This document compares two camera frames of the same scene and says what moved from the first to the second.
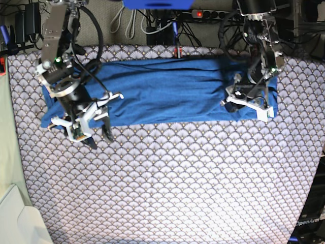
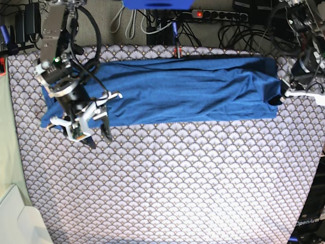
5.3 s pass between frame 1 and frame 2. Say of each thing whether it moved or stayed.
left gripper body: stayed
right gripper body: moved
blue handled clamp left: stayed
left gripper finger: moved
